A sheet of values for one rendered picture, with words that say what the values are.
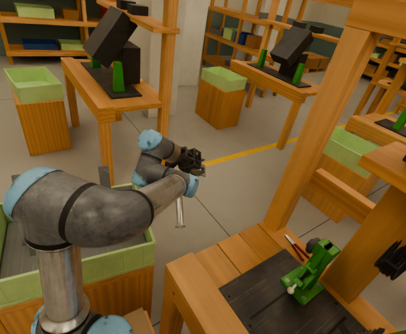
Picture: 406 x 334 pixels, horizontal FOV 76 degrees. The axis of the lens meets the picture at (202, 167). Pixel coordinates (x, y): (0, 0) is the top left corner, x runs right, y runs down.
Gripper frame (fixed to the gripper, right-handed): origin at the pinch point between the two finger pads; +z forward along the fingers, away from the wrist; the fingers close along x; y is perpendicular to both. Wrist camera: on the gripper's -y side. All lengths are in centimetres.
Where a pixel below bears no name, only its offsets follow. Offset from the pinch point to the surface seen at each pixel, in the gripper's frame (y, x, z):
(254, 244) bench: 7.9, -29.6, 38.4
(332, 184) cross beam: 48, -7, 34
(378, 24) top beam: 74, 29, -10
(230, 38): -127, 467, 338
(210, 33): -181, 519, 340
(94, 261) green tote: -37, -37, -20
